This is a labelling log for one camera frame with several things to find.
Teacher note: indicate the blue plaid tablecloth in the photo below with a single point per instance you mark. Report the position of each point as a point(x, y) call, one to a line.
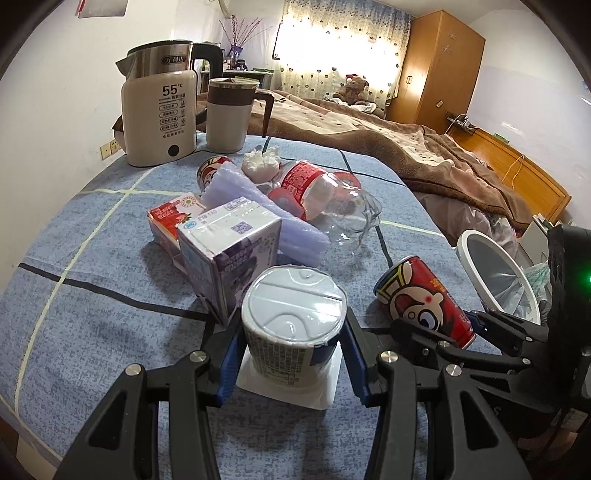
point(92, 258)

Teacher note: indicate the purple milk carton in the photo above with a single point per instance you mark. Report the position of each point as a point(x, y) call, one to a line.
point(231, 258)

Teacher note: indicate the small red white can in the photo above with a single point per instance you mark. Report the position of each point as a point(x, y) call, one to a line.
point(214, 168)

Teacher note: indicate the translucent bin liner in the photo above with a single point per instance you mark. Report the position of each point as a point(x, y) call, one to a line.
point(503, 277)

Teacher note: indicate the wall socket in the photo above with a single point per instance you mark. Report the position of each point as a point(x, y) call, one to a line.
point(110, 148)

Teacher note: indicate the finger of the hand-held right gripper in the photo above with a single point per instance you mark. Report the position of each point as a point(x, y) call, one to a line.
point(485, 364)
point(508, 328)

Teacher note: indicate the dried flower branches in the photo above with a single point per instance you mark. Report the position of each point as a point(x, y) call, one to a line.
point(238, 41)

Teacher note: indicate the beige steel electric kettle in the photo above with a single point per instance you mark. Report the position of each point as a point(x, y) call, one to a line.
point(157, 115)

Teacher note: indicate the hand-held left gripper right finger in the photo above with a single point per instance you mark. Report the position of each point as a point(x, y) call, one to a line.
point(358, 364)

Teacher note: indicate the brown teddy bear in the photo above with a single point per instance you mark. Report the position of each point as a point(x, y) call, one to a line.
point(353, 87)

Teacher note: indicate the small wall shelf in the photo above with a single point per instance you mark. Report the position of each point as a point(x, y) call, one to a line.
point(459, 122)

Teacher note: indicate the green printed plastic bag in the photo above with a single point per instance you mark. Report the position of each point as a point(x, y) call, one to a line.
point(538, 281)

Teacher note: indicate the wooden headboard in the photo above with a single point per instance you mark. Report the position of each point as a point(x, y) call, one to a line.
point(517, 170)

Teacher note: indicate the crushed clear plastic bottle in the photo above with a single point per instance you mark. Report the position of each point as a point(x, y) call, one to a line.
point(351, 212)

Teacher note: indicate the cluttered desk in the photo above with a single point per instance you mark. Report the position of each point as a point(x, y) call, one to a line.
point(249, 74)

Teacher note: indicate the white nightstand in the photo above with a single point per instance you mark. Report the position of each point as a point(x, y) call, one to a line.
point(535, 235)

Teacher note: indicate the wooden wardrobe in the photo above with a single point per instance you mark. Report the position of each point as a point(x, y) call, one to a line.
point(434, 69)

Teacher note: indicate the pink quilt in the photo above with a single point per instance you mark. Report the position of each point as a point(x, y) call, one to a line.
point(443, 212)

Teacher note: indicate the white paper napkin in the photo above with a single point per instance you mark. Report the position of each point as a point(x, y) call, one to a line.
point(318, 392)

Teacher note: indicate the red strawberry milk carton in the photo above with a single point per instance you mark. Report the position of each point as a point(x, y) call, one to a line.
point(168, 221)

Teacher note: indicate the crumpled white tissue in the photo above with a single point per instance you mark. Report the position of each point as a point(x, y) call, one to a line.
point(261, 162)

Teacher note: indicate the bed with brown blanket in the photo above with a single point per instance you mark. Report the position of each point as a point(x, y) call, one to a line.
point(369, 134)

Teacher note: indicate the grey mug with brown lid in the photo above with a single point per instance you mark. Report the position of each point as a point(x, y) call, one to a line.
point(226, 120)

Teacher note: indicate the heart patterned curtain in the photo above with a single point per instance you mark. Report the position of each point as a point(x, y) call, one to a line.
point(341, 46)

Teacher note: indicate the white lidded paper cup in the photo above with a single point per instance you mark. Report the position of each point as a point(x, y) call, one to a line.
point(291, 300)

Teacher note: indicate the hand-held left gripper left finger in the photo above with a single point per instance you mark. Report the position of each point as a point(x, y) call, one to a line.
point(227, 369)

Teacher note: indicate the purple bubble wrap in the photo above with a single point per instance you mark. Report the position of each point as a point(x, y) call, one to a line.
point(235, 184)

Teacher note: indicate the red cartoon drink can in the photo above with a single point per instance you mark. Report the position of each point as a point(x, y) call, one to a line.
point(425, 295)

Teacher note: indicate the white round trash bin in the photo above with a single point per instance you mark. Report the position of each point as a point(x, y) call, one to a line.
point(464, 256)

